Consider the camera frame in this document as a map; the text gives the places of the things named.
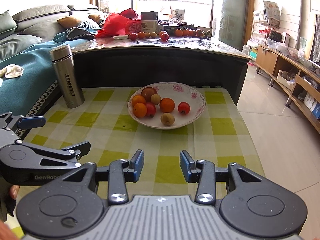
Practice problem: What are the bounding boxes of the brown kiwi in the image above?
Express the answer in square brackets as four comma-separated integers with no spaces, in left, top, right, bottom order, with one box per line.
[150,94,162,105]
[161,113,175,126]

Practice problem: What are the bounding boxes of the orange mandarin front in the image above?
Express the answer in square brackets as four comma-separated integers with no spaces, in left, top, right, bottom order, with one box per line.
[132,102,148,118]

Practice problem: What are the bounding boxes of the orange mandarin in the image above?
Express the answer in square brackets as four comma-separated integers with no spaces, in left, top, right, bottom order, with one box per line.
[132,102,148,118]
[159,98,175,113]

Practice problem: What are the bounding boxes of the red cherry tomato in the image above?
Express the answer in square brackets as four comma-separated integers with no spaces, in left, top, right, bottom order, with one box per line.
[145,102,157,118]

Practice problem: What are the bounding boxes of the small orange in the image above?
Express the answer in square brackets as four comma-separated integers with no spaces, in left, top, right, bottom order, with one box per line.
[131,95,146,107]

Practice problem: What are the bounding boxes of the orange mandarin back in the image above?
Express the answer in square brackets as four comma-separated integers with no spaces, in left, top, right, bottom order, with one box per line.
[159,98,175,113]

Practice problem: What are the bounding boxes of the large dark red tomato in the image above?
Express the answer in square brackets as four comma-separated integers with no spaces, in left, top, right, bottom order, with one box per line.
[140,87,157,102]

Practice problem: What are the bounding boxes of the fruits on coffee table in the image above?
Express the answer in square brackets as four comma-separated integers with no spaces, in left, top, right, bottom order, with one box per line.
[126,28,212,41]

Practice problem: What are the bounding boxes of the teal sofa blanket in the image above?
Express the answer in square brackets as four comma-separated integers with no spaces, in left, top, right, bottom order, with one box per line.
[1,32,88,116]

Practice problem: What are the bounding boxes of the green checkered tablecloth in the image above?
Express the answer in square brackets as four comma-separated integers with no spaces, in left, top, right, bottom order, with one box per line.
[25,88,264,196]

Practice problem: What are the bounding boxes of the cream cloth on sofa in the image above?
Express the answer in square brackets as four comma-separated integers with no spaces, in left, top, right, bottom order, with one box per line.
[1,64,24,79]

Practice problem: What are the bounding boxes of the stainless steel thermos bottle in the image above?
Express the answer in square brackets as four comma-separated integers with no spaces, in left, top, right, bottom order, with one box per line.
[50,44,85,108]

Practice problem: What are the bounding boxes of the white floral porcelain plate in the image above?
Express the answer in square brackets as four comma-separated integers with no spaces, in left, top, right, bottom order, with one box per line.
[127,82,206,130]

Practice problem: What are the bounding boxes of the grey sofa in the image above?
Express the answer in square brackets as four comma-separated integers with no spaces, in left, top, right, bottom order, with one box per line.
[1,4,106,62]

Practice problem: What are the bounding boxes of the dark coffee table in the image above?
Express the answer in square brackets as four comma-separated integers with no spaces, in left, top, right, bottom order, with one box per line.
[72,37,249,103]

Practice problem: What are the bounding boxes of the blue white box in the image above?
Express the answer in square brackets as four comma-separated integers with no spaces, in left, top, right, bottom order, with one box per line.
[303,93,320,120]

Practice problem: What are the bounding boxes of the wooden tv cabinet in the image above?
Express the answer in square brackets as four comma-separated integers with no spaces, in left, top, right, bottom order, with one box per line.
[255,45,319,131]

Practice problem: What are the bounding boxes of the red plastic bag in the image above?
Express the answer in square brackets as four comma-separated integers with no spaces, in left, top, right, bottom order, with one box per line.
[95,8,141,38]

